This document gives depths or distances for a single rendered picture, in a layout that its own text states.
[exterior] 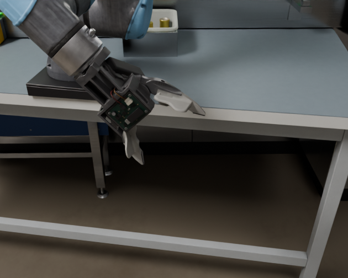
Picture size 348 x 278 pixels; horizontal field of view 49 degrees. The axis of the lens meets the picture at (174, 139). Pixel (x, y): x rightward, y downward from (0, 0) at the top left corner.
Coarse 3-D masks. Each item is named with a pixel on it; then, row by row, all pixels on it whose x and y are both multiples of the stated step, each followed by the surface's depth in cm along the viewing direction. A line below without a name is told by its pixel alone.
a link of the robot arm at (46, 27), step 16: (0, 0) 54; (16, 0) 53; (32, 0) 54; (48, 0) 55; (64, 0) 58; (16, 16) 55; (32, 16) 54; (48, 16) 55; (64, 16) 56; (32, 32) 56; (48, 32) 55; (64, 32) 56; (48, 48) 57
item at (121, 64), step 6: (108, 60) 62; (114, 60) 63; (114, 66) 62; (120, 66) 63; (126, 66) 66; (132, 66) 69; (120, 72) 64; (126, 72) 65; (132, 72) 67; (138, 72) 70
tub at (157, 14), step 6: (156, 12) 134; (162, 12) 134; (168, 12) 134; (174, 12) 131; (156, 18) 135; (174, 18) 125; (156, 24) 136; (174, 24) 120; (150, 30) 116; (156, 30) 116; (162, 30) 116; (168, 30) 116; (174, 30) 119
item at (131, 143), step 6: (126, 132) 66; (132, 132) 68; (126, 138) 66; (132, 138) 68; (126, 144) 65; (132, 144) 69; (138, 144) 69; (126, 150) 65; (132, 150) 68; (138, 150) 70; (126, 156) 65; (138, 156) 70
